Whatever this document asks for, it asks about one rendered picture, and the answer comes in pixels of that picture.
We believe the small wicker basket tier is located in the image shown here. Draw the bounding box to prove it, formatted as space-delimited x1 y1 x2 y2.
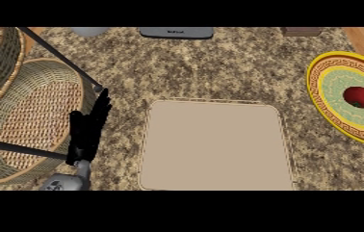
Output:
0 26 26 98

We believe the dark grey flat appliance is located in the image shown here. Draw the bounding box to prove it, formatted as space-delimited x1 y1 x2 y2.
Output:
137 26 214 40

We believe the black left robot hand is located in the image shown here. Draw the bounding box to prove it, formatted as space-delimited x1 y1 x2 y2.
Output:
63 87 114 167

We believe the dark metal basket frame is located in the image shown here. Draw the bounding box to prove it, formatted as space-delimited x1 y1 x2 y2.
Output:
0 26 105 162

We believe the yellow patterned plate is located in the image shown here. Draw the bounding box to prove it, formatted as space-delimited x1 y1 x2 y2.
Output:
306 50 364 143

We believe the brown wooden block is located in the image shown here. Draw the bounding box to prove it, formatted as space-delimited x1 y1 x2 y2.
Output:
282 26 322 38

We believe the beige square tray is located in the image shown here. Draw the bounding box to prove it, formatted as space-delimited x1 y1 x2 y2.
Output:
137 96 296 192

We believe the pale grey round object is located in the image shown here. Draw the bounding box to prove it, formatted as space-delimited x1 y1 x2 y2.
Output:
69 26 111 39

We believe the large wicker basket tier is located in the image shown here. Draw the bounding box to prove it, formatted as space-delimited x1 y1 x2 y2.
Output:
0 57 97 185

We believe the red tomato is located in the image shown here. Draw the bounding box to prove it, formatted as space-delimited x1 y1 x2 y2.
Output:
343 86 364 109

